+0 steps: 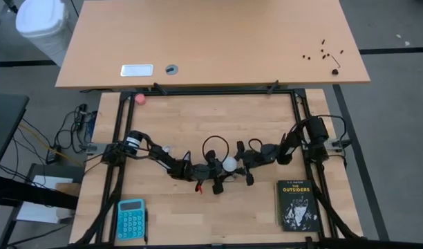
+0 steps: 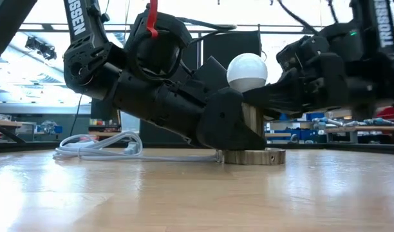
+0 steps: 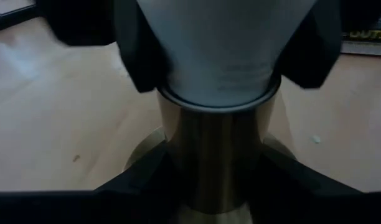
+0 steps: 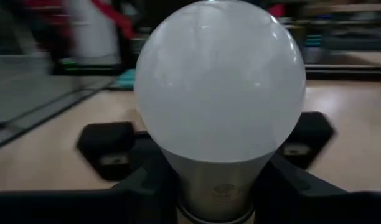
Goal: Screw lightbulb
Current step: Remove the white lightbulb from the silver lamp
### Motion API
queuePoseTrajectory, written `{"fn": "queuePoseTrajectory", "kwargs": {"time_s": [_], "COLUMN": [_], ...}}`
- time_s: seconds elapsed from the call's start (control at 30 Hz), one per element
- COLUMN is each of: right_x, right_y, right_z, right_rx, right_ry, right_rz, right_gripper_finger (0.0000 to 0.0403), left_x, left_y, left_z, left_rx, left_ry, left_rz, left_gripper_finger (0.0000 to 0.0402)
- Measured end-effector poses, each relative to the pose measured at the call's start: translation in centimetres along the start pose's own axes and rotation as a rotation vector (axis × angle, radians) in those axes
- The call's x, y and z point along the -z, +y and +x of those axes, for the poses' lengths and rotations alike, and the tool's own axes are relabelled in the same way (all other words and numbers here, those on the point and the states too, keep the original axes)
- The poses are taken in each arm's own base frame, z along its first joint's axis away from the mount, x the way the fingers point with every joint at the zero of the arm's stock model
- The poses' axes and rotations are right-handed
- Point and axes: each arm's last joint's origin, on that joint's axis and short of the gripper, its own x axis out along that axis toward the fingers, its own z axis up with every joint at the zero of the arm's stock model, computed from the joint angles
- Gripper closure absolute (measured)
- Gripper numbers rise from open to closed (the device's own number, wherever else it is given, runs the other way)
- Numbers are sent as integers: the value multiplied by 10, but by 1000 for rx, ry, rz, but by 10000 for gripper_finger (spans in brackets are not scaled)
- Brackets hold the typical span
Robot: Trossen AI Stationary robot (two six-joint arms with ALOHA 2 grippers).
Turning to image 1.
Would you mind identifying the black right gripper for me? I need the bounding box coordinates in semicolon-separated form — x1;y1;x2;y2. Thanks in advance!
234;140;264;187

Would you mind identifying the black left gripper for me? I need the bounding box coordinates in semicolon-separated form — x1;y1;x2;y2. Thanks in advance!
204;149;232;196

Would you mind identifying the white frosted lightbulb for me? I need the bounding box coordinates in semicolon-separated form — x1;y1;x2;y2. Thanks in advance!
221;156;238;173

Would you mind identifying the black paperback book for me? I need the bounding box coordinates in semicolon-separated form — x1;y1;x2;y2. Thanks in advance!
277;178;322;233

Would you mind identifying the black pen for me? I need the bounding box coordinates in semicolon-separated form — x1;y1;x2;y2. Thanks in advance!
143;207;150;245

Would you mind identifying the teal desk calculator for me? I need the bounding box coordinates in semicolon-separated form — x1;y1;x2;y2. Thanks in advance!
115;198;147;241

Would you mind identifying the white rectangular desk plate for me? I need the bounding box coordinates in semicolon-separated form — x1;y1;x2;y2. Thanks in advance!
120;64;154;78

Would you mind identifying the light wooden desk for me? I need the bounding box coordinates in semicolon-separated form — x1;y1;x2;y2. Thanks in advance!
54;0;371;89

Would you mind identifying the black power brick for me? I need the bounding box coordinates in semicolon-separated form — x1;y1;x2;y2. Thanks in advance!
45;145;63;165

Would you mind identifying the white box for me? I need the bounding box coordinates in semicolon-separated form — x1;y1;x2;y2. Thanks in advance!
16;174;76;224

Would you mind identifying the black side desk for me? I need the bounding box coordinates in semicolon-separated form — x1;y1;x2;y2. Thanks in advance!
0;93;30;176

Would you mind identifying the white trash bin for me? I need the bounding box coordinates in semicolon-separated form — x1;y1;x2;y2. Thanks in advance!
14;0;74;67

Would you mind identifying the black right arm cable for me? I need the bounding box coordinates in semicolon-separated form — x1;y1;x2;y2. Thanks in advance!
247;138;264;153

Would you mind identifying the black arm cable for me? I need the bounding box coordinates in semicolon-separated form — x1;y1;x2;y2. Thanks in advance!
201;135;230;162
247;138;264;153

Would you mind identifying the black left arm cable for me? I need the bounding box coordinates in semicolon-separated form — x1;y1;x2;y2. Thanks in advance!
201;135;230;162

